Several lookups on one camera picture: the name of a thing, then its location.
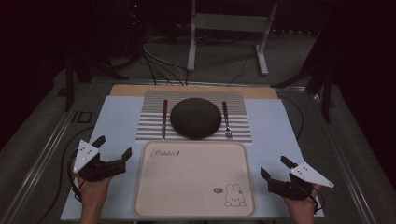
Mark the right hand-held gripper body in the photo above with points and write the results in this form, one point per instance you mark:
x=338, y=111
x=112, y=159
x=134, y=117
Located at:
x=306, y=175

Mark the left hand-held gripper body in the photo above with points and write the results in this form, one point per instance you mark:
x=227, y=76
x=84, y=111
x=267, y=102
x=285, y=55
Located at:
x=85, y=155

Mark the person's right hand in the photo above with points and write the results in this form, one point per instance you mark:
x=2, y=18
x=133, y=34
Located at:
x=302, y=210

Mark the person's left hand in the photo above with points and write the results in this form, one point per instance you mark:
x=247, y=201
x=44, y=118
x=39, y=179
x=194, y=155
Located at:
x=93, y=194

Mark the grey striped placemat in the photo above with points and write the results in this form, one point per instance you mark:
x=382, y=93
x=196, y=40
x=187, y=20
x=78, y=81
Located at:
x=149, y=124

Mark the black stand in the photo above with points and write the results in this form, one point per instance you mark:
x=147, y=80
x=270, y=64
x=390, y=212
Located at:
x=70, y=84
x=323, y=81

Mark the beige tray with rabbit print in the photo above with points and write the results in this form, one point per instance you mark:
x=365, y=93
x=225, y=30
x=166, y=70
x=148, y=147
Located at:
x=194, y=179

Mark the dark round plate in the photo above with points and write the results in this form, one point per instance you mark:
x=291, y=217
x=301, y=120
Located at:
x=195, y=118

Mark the white metal stand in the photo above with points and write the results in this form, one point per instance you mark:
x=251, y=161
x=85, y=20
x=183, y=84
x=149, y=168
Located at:
x=227, y=23

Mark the metal floor rail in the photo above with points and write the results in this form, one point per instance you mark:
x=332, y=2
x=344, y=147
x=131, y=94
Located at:
x=40, y=158
x=342, y=155

